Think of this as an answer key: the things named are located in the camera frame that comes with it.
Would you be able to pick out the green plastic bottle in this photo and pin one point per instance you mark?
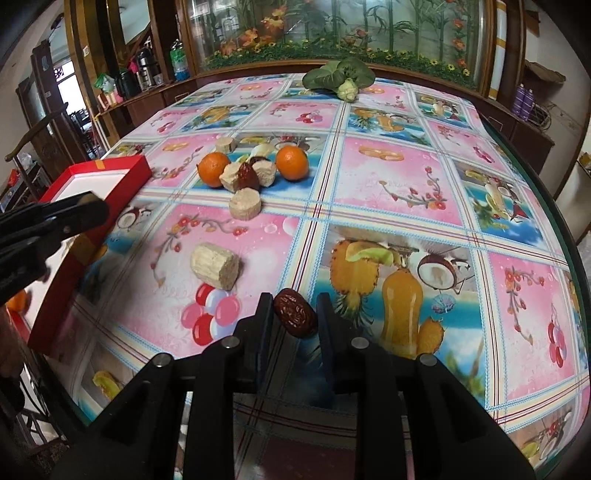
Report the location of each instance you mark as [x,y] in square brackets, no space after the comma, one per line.
[178,61]

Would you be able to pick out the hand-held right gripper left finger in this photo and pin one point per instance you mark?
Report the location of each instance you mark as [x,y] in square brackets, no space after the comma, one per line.
[263,332]

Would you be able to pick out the black kettle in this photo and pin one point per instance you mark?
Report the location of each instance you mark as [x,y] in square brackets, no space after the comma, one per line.
[124,84]

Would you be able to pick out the wooden cabinet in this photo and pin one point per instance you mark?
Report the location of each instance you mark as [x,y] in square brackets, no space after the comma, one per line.
[152,106]

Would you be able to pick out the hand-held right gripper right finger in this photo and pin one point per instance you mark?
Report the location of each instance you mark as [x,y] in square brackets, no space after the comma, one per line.
[327,341]

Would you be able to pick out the green and pink package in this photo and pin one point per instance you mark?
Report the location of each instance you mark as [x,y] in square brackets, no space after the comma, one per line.
[106,88]

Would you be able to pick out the wrinkled red date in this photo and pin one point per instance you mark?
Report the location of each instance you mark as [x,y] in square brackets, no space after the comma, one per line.
[247,176]
[295,314]
[256,160]

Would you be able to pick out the orange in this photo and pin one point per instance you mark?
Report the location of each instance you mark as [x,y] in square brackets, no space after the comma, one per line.
[292,162]
[214,169]
[17,301]

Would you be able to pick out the aquarium with plants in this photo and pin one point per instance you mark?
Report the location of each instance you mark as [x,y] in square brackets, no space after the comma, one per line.
[332,32]

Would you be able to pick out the green bok choy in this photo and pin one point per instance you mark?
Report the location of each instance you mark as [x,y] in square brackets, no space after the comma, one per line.
[337,74]

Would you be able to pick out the black thermos flask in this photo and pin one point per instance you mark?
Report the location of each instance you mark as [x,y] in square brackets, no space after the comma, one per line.
[144,69]

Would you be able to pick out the printed fruit tablecloth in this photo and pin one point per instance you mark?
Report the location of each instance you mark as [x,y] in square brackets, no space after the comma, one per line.
[383,184]

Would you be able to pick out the red gift box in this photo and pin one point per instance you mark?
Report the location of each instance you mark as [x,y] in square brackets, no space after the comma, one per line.
[124,177]

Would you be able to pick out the wooden chair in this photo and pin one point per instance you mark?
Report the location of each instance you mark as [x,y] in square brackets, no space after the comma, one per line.
[32,152]

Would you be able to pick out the purple bottle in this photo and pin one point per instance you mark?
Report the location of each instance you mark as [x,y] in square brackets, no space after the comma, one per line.
[520,101]
[530,104]

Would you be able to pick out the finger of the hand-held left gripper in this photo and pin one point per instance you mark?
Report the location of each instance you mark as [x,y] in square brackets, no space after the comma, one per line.
[23,272]
[69,217]

